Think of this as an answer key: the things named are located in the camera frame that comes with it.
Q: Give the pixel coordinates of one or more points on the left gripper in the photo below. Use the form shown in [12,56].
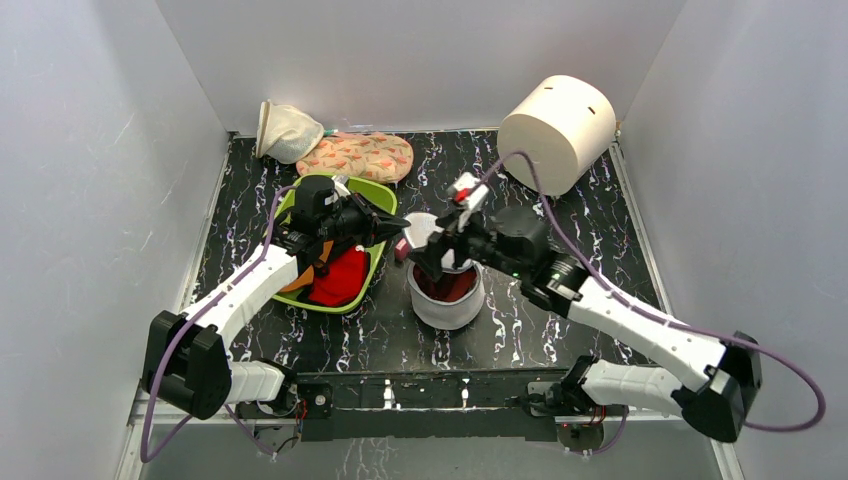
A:
[372,225]

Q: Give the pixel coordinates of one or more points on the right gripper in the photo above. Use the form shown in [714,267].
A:
[448,243]

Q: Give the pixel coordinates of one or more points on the dark red bra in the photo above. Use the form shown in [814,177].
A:
[450,288]

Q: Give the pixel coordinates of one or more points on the white mesh laundry bag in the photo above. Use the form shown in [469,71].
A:
[448,316]

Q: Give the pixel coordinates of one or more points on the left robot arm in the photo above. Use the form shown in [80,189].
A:
[186,360]

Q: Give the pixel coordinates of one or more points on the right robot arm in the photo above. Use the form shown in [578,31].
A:
[710,384]

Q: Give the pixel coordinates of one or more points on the floral pink laundry bag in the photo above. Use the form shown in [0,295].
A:
[381,158]

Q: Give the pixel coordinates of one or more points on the orange bra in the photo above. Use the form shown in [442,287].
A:
[318,265]

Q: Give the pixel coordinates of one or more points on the beige mesh laundry bag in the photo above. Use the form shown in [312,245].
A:
[285,133]

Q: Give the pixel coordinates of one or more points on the small pink block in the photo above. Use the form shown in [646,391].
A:
[401,250]

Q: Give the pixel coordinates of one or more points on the green plastic basin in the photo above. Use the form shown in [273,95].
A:
[299,225]

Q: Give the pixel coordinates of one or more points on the large white cylinder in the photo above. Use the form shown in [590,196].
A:
[563,125]

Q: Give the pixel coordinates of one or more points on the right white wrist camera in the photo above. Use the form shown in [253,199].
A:
[468,193]

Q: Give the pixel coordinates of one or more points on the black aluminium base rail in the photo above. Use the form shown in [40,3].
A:
[442,404]

